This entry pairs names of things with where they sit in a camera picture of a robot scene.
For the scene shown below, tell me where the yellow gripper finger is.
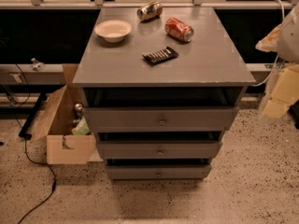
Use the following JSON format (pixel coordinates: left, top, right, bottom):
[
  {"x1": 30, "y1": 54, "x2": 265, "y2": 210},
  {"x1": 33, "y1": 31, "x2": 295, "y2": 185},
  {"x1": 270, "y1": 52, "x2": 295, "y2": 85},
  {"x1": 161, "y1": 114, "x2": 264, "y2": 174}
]
[
  {"x1": 255, "y1": 25, "x2": 280, "y2": 52},
  {"x1": 262, "y1": 64, "x2": 299, "y2": 119}
]

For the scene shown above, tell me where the white bowl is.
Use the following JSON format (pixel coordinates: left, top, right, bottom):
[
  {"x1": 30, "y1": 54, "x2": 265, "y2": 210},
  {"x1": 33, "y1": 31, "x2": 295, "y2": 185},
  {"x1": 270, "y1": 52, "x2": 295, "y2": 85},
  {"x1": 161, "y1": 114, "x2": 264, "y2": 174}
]
[{"x1": 94, "y1": 20, "x2": 132, "y2": 43}]

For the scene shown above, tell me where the silver metal bottle top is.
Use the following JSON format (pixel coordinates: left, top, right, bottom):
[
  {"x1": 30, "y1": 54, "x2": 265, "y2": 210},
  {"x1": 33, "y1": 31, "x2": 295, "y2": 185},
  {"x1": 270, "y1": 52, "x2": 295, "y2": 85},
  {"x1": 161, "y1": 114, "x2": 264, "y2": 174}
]
[{"x1": 74, "y1": 103, "x2": 83, "y2": 119}]

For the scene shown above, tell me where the gold soda can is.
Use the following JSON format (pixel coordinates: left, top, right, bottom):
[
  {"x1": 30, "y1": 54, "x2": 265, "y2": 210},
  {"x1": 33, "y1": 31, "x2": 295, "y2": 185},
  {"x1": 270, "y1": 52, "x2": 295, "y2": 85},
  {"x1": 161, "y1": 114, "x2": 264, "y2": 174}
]
[{"x1": 137, "y1": 1, "x2": 163, "y2": 21}]

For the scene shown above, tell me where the green white bottle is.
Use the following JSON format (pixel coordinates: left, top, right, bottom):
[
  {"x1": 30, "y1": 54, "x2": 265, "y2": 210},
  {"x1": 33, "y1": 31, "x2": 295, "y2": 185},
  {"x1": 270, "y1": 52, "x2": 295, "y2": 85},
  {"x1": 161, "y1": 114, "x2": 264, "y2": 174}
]
[{"x1": 71, "y1": 118, "x2": 90, "y2": 135}]

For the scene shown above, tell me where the black floor cable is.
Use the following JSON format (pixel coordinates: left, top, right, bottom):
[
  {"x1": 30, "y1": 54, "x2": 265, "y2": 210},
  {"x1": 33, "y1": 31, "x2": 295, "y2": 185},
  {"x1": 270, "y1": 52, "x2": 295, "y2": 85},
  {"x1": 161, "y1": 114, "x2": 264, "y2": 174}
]
[{"x1": 0, "y1": 37, "x2": 58, "y2": 224}]

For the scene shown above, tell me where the grey top drawer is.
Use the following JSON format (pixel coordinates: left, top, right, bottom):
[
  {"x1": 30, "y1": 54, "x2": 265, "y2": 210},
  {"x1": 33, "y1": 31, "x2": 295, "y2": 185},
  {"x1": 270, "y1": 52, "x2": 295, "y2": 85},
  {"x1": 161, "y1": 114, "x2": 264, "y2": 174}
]
[{"x1": 83, "y1": 107, "x2": 238, "y2": 133}]

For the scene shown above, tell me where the cardboard box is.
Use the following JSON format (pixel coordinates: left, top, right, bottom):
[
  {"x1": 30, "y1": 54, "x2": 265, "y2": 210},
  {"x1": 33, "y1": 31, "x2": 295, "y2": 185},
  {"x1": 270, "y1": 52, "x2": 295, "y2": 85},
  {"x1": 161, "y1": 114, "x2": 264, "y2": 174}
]
[{"x1": 32, "y1": 64, "x2": 96, "y2": 164}]

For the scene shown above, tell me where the red soda can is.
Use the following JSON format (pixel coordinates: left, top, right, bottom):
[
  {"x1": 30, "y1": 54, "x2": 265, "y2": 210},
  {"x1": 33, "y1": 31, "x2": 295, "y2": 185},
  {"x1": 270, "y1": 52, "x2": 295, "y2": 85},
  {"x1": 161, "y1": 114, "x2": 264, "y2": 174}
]
[{"x1": 164, "y1": 18, "x2": 194, "y2": 42}]

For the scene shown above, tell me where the grey bottom drawer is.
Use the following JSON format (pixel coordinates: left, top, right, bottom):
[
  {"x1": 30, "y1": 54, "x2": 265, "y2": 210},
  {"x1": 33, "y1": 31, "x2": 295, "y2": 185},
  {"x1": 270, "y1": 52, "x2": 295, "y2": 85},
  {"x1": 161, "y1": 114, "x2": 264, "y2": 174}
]
[{"x1": 106, "y1": 164, "x2": 211, "y2": 180}]

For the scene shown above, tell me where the small clear plastic object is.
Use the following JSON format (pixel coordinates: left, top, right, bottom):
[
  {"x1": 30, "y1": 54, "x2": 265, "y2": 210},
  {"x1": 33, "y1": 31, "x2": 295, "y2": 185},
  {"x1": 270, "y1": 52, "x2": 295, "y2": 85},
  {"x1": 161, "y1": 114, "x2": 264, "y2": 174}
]
[{"x1": 31, "y1": 58, "x2": 45, "y2": 72}]

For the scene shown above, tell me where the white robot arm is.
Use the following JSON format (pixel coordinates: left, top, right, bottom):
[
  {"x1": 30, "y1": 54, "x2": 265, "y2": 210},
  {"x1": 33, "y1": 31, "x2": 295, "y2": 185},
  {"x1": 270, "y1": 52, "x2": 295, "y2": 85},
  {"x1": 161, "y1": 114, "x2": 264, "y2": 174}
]
[{"x1": 255, "y1": 4, "x2": 299, "y2": 119}]

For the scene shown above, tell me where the grey drawer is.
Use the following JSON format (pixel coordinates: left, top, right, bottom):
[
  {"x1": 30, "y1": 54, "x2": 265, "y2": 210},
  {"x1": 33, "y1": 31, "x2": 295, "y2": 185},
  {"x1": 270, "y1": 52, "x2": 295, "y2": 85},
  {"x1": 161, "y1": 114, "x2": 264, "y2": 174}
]
[
  {"x1": 97, "y1": 141, "x2": 222, "y2": 159},
  {"x1": 106, "y1": 164, "x2": 211, "y2": 180},
  {"x1": 83, "y1": 107, "x2": 238, "y2": 133}
]

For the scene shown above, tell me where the black metal floor bar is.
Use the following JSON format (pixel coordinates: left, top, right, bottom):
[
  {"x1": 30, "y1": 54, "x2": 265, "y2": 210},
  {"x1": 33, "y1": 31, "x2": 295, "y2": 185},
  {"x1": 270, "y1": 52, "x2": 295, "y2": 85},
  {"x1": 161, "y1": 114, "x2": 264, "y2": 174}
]
[{"x1": 19, "y1": 92, "x2": 47, "y2": 140}]

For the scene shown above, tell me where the white hanging cable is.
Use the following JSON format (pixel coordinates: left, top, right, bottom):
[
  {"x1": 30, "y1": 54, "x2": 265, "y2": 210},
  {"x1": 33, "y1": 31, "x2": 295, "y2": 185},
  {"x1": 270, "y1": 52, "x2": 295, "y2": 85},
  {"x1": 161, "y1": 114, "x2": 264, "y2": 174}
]
[{"x1": 250, "y1": 0, "x2": 286, "y2": 88}]

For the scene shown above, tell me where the grey drawer cabinet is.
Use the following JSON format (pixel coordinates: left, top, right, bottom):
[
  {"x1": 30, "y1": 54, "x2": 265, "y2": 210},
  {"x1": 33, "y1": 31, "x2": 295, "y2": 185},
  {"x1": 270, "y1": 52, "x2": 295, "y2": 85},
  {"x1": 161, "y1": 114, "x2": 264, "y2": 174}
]
[{"x1": 73, "y1": 7, "x2": 254, "y2": 167}]

